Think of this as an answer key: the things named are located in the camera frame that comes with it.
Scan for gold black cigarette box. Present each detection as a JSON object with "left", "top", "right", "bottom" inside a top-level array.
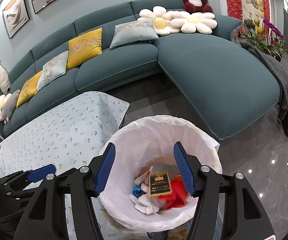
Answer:
[{"left": 149, "top": 172, "right": 172, "bottom": 198}]

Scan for red gift box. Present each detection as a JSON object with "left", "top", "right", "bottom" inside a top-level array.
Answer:
[{"left": 157, "top": 175, "right": 188, "bottom": 210}]

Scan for blue strap scrap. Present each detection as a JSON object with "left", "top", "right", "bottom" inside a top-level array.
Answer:
[{"left": 133, "top": 185, "right": 145, "bottom": 198}]

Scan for white cotton glove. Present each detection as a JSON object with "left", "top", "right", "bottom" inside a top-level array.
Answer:
[{"left": 129, "top": 194, "right": 161, "bottom": 215}]

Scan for white lined trash bin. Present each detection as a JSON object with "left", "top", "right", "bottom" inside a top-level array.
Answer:
[{"left": 100, "top": 115, "right": 222, "bottom": 232}]

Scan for floral light blue tablecloth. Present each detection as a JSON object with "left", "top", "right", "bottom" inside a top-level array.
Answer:
[{"left": 0, "top": 90, "right": 140, "bottom": 240}]

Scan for grey plush toy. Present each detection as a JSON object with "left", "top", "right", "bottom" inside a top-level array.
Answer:
[{"left": 1, "top": 89, "right": 20, "bottom": 124}]

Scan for yellow cushion left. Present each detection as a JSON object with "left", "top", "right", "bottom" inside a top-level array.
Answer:
[{"left": 16, "top": 71, "right": 41, "bottom": 107}]

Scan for yellow cushion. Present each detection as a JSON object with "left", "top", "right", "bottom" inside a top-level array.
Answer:
[
  {"left": 66, "top": 28, "right": 102, "bottom": 69},
  {"left": 16, "top": 71, "right": 41, "bottom": 107}
]

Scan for teal sectional sofa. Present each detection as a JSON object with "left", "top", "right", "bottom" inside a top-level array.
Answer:
[{"left": 3, "top": 0, "right": 281, "bottom": 139}]

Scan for light blue cushion left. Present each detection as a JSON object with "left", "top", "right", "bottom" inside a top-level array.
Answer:
[{"left": 37, "top": 51, "right": 69, "bottom": 91}]

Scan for light blue cushion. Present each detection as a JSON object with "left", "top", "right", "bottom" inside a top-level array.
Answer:
[
  {"left": 110, "top": 18, "right": 158, "bottom": 48},
  {"left": 37, "top": 51, "right": 69, "bottom": 91}
]

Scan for yellow cushion centre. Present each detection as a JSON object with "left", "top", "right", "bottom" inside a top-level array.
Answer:
[{"left": 66, "top": 28, "right": 102, "bottom": 69}]

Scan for light blue cushion right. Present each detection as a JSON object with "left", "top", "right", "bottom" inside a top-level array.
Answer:
[{"left": 110, "top": 18, "right": 158, "bottom": 48}]

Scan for grey throw blanket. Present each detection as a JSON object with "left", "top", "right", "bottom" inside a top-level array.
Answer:
[{"left": 240, "top": 42, "right": 288, "bottom": 121}]

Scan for white daisy pillow centre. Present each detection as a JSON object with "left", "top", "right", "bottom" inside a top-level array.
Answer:
[{"left": 137, "top": 6, "right": 180, "bottom": 36}]

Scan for white daisy pillow right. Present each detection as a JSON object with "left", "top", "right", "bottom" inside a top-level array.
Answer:
[{"left": 170, "top": 11, "right": 218, "bottom": 35}]

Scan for potted orchid plants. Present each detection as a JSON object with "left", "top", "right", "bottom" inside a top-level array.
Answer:
[{"left": 243, "top": 18, "right": 288, "bottom": 61}]

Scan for framed picture left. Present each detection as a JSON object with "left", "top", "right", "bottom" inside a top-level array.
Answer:
[{"left": 2, "top": 0, "right": 30, "bottom": 39}]

